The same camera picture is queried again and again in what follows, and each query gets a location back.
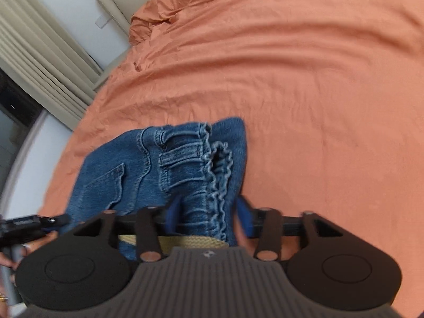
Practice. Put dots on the beige curtain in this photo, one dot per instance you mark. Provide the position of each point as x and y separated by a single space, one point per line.
43 56

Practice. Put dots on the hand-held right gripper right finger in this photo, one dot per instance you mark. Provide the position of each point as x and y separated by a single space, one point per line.
243 218

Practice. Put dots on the orange bed sheet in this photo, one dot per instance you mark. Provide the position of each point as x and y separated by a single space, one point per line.
291 82

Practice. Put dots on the person's left hand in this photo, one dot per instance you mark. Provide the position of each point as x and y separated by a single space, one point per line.
38 243

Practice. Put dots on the white wall socket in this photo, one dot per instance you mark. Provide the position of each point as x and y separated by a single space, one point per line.
101 22

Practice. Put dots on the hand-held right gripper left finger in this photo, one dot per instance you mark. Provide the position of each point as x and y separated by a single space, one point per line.
172 219

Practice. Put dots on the dark window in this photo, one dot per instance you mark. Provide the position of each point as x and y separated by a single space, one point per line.
15 116

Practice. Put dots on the blue denim pants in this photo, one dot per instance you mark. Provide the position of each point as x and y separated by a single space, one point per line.
139 175

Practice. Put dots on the beige woven belt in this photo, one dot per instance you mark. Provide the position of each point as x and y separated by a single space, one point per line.
195 242

